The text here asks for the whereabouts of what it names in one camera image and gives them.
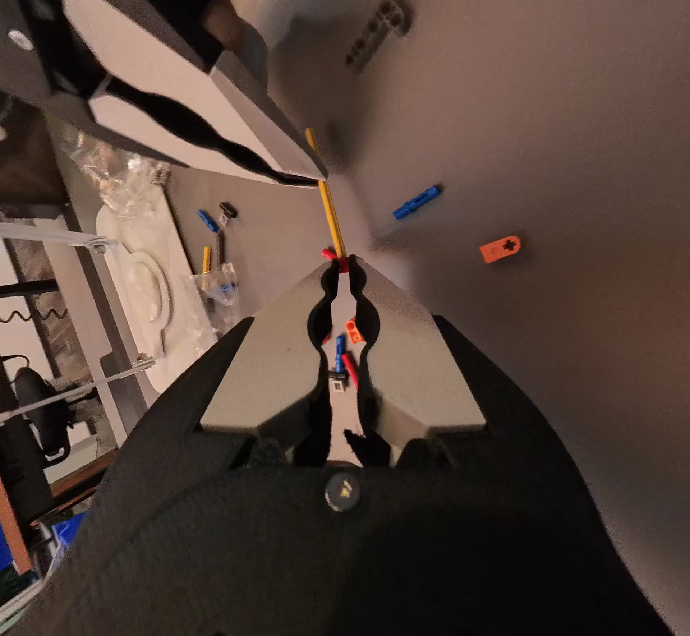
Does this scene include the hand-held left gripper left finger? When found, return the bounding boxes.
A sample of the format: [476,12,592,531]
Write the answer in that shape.
[199,263,336,465]

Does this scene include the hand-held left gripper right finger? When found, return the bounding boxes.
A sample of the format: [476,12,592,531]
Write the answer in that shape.
[345,258,486,465]

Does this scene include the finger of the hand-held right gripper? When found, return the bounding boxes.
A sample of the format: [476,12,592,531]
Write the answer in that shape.
[58,0,328,181]
[89,81,317,189]

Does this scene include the small clear lego parts bag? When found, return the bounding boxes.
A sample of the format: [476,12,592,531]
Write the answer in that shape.
[189,264,240,340]

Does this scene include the red lego bush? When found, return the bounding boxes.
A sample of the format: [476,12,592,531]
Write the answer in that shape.
[321,248,358,276]

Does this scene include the long yellow lego axle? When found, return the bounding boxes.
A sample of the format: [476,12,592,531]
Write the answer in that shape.
[304,127,347,261]

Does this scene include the dark bent lego beam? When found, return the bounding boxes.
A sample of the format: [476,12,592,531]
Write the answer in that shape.
[344,0,411,72]

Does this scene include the person's right hand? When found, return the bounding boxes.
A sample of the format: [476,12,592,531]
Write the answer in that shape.
[201,0,244,54]

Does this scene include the black office chair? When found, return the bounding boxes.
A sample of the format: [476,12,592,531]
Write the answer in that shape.
[0,356,73,464]

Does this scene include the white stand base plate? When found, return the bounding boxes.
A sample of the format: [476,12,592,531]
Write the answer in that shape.
[96,183,219,397]

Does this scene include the black coiled cable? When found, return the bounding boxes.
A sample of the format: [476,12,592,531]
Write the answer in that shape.
[0,307,68,324]

